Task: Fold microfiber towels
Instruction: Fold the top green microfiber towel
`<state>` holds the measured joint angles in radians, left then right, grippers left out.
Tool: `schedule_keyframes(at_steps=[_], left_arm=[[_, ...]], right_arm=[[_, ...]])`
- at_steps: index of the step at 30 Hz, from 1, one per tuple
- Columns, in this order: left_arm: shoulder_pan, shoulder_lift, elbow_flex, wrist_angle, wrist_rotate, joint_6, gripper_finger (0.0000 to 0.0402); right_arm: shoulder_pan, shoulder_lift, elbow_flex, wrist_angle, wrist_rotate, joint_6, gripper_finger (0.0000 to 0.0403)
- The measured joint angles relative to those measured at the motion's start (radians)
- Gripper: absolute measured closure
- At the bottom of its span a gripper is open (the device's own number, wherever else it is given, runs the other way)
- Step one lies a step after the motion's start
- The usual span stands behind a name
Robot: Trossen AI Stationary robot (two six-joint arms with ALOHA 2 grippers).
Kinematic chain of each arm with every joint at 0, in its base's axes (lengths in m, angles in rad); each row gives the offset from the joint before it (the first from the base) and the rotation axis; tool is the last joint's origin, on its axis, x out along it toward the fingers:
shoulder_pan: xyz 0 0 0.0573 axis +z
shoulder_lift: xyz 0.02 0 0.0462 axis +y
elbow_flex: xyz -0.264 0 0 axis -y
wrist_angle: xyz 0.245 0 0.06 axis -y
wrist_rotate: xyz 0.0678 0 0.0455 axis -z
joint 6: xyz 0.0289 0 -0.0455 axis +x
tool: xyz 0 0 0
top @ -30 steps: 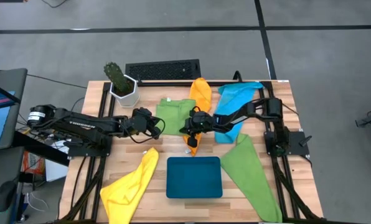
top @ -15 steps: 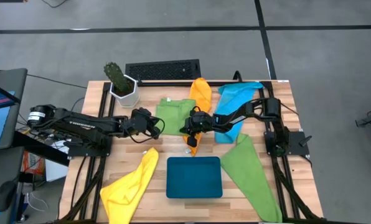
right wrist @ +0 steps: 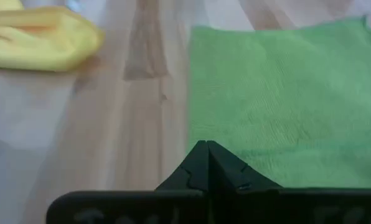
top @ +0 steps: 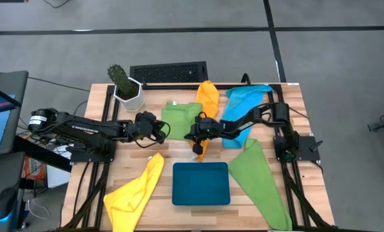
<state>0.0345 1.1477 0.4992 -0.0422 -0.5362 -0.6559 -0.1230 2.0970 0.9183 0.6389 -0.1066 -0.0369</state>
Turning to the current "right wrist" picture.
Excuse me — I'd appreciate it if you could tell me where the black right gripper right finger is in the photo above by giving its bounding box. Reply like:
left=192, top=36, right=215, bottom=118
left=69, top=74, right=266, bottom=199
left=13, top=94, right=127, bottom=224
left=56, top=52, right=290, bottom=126
left=207, top=140, right=283, bottom=191

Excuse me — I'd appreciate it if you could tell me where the yellow microfiber towel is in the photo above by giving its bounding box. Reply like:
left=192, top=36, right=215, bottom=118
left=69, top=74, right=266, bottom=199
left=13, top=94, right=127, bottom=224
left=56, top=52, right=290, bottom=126
left=0, top=0, right=105, bottom=72

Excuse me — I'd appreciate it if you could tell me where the green microfiber towel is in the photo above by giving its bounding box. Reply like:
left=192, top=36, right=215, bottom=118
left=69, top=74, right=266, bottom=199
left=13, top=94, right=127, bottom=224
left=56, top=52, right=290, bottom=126
left=187, top=15, right=371, bottom=189

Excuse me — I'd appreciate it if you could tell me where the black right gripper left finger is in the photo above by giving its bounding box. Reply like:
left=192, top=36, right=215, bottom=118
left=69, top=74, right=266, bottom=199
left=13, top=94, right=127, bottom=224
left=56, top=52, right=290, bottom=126
left=156, top=139, right=210, bottom=192

